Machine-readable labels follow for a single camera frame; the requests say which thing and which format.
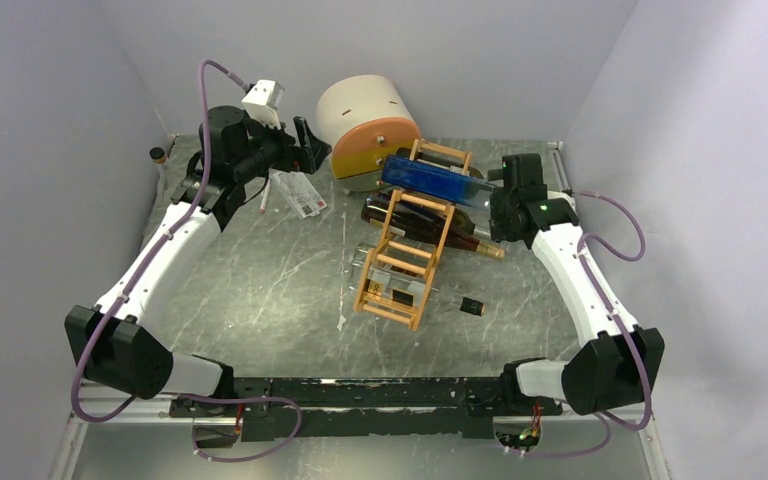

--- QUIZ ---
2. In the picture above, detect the green silver-capped wine bottle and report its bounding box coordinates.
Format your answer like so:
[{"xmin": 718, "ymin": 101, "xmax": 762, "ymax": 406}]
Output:
[{"xmin": 452, "ymin": 216, "xmax": 492, "ymax": 240}]

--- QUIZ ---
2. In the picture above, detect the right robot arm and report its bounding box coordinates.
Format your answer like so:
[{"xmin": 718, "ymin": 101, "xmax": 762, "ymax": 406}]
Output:
[{"xmin": 489, "ymin": 154, "xmax": 665, "ymax": 430}]

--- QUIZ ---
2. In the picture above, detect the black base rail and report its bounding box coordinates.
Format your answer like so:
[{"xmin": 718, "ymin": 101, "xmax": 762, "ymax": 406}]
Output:
[{"xmin": 169, "ymin": 376, "xmax": 563, "ymax": 442}]

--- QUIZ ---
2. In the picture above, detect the white plastic card package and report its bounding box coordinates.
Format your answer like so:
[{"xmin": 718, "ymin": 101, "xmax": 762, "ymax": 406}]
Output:
[{"xmin": 270, "ymin": 171, "xmax": 327, "ymax": 219}]

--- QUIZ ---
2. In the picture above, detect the white pen with pink tip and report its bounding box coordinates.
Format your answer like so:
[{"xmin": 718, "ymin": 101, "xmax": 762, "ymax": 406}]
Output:
[{"xmin": 259, "ymin": 177, "xmax": 271, "ymax": 214}]

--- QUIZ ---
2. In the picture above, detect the square clear black-capped bottle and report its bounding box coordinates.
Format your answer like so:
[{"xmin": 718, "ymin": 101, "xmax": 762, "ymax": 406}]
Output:
[{"xmin": 364, "ymin": 268, "xmax": 486, "ymax": 316}]

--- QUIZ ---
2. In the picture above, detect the round three-drawer storage box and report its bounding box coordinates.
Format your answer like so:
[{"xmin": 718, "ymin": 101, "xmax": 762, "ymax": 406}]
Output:
[{"xmin": 315, "ymin": 74, "xmax": 421, "ymax": 193}]

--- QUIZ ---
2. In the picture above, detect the wooden wine rack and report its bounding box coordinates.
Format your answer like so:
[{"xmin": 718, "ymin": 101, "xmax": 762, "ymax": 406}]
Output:
[{"xmin": 353, "ymin": 140, "xmax": 472, "ymax": 330}]

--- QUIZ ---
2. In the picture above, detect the dark red gold-capped bottle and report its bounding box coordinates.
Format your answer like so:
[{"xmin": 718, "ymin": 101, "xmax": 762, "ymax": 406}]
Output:
[{"xmin": 361, "ymin": 192, "xmax": 505, "ymax": 260}]

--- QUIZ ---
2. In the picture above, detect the round clear glass bottle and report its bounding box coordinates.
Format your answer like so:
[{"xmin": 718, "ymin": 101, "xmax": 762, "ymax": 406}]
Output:
[{"xmin": 149, "ymin": 146, "xmax": 167, "ymax": 197}]

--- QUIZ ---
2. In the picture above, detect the blue square glass bottle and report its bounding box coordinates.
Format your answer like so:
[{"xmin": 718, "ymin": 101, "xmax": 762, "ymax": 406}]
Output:
[{"xmin": 381, "ymin": 155, "xmax": 498, "ymax": 211}]

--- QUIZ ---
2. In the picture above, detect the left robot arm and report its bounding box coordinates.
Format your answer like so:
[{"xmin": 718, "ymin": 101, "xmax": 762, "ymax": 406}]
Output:
[{"xmin": 64, "ymin": 105, "xmax": 331, "ymax": 416}]

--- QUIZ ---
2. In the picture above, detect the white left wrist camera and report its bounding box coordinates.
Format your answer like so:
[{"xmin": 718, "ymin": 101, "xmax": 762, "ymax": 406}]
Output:
[{"xmin": 241, "ymin": 79, "xmax": 285, "ymax": 129}]

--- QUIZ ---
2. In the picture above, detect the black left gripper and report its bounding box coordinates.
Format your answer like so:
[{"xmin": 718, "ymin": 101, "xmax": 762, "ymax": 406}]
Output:
[{"xmin": 235, "ymin": 110, "xmax": 333, "ymax": 184}]

